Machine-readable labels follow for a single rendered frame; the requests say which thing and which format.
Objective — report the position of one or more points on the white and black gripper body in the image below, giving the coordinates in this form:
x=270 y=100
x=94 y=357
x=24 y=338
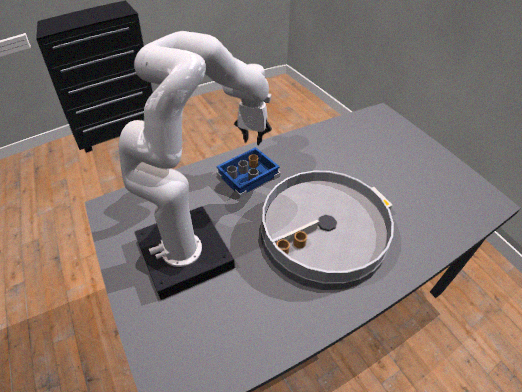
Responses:
x=252 y=118

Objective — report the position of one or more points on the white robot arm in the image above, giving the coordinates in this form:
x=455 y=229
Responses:
x=147 y=148

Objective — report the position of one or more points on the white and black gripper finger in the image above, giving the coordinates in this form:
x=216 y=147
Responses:
x=244 y=132
x=260 y=134

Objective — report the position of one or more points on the bronze bushing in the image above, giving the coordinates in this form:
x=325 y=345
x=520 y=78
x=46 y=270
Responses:
x=285 y=244
x=300 y=235
x=253 y=163

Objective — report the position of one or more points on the blue open-top crate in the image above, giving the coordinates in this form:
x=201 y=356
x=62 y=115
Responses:
x=266 y=171

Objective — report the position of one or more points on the grey metal bushing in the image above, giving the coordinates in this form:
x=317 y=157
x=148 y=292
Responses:
x=251 y=173
x=231 y=171
x=243 y=167

